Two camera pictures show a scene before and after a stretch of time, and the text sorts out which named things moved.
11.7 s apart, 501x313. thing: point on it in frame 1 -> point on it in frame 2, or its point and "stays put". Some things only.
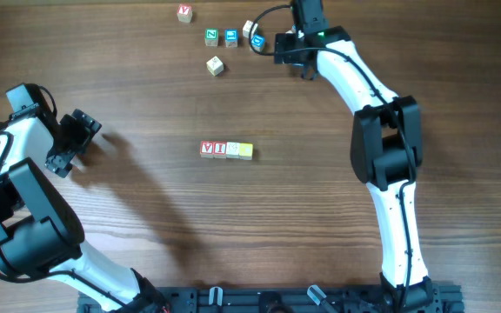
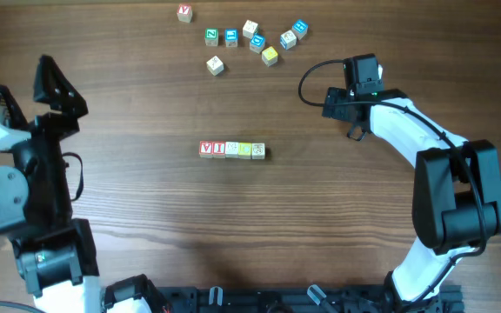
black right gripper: (283, 49) -> (335, 105)
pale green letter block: (232, 150) stays put
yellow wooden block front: (245, 150) stays put
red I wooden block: (219, 149) stays put
